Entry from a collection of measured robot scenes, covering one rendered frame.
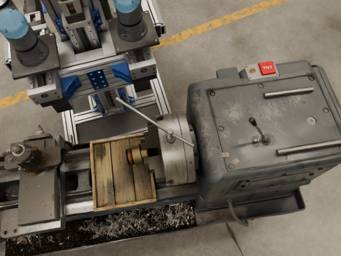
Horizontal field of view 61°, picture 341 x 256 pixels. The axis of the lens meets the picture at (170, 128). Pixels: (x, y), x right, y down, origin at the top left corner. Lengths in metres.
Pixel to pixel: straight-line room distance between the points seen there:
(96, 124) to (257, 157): 1.53
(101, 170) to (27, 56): 0.64
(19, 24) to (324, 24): 2.86
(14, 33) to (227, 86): 0.91
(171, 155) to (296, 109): 0.53
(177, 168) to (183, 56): 1.88
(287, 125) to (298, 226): 1.36
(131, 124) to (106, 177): 0.90
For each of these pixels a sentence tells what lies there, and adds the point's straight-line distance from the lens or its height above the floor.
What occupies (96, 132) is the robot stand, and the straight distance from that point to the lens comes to 2.36.
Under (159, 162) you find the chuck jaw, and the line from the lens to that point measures 1.24.
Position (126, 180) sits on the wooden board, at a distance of 1.48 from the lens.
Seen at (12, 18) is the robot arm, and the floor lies 1.39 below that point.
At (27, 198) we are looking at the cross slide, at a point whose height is 0.97.
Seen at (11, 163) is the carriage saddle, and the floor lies 0.91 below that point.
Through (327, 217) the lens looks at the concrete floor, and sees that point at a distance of 2.57.
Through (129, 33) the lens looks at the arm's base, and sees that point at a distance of 1.47.
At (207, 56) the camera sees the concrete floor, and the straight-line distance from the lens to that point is 2.92.
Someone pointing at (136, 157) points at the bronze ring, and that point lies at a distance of 1.26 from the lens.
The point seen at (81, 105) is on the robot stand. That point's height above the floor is 0.21.
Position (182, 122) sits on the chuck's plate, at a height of 1.23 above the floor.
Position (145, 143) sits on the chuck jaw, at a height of 1.14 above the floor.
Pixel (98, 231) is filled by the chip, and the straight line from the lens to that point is 1.82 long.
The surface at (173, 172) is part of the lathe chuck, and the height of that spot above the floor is 1.17.
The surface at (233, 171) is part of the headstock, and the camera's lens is 1.10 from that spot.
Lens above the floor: 2.30
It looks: 66 degrees down
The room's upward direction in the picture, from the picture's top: 3 degrees counter-clockwise
